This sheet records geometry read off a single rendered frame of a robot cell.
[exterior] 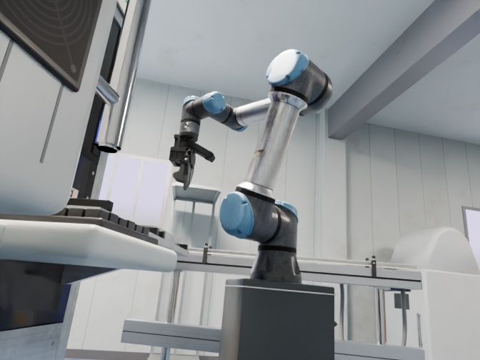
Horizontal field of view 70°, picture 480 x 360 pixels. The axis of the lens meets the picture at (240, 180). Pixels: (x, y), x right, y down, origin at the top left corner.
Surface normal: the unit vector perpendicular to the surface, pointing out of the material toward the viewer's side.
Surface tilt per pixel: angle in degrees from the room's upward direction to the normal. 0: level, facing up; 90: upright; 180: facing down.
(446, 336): 90
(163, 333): 90
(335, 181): 90
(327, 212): 90
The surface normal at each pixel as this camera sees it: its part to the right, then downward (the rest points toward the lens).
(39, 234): -0.18, -0.31
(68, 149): 0.98, 0.02
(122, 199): 0.22, -0.28
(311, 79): 0.65, 0.18
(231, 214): -0.73, -0.15
